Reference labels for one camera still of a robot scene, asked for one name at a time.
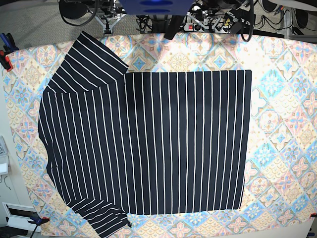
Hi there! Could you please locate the white device left edge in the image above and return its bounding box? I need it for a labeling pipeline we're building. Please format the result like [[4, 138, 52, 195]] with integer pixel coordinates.
[[0, 135, 9, 175]]

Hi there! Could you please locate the white power strip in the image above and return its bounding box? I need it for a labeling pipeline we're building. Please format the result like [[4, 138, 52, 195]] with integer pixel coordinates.
[[182, 22, 230, 33]]

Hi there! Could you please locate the patterned tile tablecloth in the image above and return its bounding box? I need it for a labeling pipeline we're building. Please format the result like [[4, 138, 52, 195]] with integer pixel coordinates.
[[0, 33, 317, 238]]

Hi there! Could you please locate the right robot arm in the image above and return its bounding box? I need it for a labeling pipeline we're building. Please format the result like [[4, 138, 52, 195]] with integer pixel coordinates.
[[58, 0, 126, 35]]

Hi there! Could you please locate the orange black clamp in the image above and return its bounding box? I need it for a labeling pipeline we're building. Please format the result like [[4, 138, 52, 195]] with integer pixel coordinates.
[[0, 33, 19, 72], [28, 217, 50, 226]]

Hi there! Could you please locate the orange black clamp left top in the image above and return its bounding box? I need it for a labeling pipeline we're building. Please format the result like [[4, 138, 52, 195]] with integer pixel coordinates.
[[0, 33, 19, 72]]

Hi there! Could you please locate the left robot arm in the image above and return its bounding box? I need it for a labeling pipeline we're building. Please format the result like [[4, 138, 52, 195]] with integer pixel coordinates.
[[188, 0, 256, 42]]

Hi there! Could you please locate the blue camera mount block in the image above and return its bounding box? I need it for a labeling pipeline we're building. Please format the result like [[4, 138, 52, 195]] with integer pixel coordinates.
[[119, 0, 194, 15]]

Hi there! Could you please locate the black support post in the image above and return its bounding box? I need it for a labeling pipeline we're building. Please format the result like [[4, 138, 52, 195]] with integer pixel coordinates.
[[164, 15, 185, 40]]

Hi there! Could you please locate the navy white striped T-shirt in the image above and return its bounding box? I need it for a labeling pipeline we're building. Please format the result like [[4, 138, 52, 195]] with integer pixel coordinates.
[[38, 32, 252, 238]]

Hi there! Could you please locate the white box bottom left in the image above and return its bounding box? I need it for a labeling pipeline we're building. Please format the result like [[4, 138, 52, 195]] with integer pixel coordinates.
[[2, 202, 38, 231]]

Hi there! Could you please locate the orange black clamp bottom left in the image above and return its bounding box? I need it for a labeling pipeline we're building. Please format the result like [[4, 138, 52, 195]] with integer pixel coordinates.
[[28, 217, 50, 226]]

